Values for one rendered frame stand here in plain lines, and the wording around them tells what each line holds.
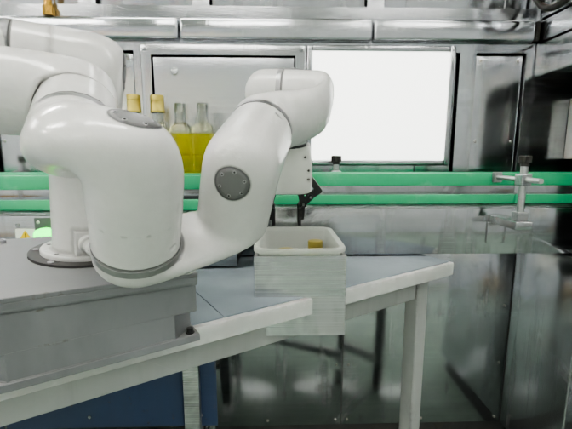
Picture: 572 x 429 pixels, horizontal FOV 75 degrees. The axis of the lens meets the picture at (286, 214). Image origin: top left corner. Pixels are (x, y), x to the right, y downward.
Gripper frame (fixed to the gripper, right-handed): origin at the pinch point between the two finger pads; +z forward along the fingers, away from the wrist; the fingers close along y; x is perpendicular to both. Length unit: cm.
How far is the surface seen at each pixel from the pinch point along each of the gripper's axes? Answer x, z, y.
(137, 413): 4, 53, 37
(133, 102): -27.1, -19.0, 37.3
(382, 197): -17.4, 2.9, -25.8
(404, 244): -12.3, 14.2, -31.6
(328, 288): 14.1, 8.9, -7.4
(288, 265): 12.8, 4.4, 0.1
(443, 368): -20, 66, -55
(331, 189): -18.5, 1.1, -12.6
